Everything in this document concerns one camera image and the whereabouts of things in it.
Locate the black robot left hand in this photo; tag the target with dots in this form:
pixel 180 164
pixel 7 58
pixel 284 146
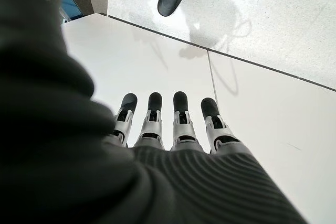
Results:
pixel 78 169

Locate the white cabinet door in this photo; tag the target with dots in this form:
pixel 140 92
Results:
pixel 275 129
pixel 131 58

